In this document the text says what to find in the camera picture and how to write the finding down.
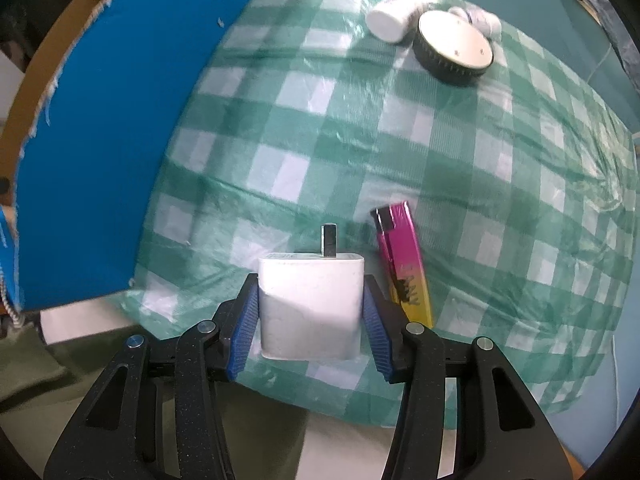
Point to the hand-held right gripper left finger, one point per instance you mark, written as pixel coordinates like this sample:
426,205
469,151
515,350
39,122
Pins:
245,330

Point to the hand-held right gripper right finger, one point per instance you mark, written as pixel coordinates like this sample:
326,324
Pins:
375,330

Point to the white charger adapter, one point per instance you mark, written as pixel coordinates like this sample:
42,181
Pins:
310,305

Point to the blue cardboard box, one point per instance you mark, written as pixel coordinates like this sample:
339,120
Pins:
125,135

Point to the small white pill bottle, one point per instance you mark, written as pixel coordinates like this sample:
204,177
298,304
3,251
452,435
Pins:
482,20

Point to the pink yellow lighter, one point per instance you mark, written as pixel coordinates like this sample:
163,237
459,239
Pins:
405,270

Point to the green checked plastic tablecloth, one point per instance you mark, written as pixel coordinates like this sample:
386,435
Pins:
350,135

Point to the round black white disc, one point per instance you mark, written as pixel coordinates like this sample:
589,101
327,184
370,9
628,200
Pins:
452,40

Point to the large white pill bottle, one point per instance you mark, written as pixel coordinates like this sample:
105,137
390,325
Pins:
392,17

